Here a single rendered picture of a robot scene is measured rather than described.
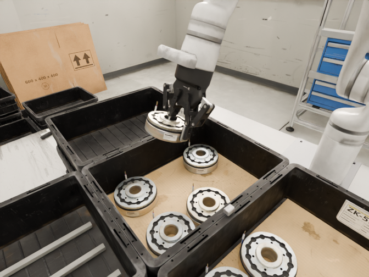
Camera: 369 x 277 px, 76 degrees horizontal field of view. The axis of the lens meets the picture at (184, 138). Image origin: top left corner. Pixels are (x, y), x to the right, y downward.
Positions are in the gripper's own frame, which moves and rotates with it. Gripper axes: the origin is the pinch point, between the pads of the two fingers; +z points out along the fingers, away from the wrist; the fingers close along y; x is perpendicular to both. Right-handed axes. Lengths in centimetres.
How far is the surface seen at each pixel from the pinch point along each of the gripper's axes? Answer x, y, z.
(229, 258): 0.2, -22.3, 17.7
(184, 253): 12.5, -19.0, 11.5
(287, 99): -269, 69, 19
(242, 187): -16.8, -13.0, 12.4
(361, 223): -18.5, -37.2, 4.7
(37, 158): 10, 56, 39
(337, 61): -185, 18, -32
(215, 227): 5.8, -19.3, 9.2
